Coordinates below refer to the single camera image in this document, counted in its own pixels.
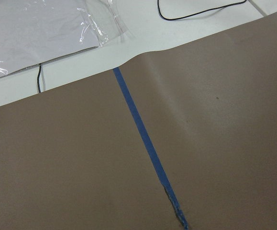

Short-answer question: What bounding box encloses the brown paper table cover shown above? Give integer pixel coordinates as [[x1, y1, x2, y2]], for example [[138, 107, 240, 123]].
[[0, 12, 277, 230]]

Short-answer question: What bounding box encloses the clear plastic bag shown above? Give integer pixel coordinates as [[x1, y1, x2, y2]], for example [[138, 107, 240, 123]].
[[0, 0, 128, 78]]

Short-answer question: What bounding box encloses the thin black table cable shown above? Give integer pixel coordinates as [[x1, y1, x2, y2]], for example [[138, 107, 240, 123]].
[[36, 0, 248, 93]]

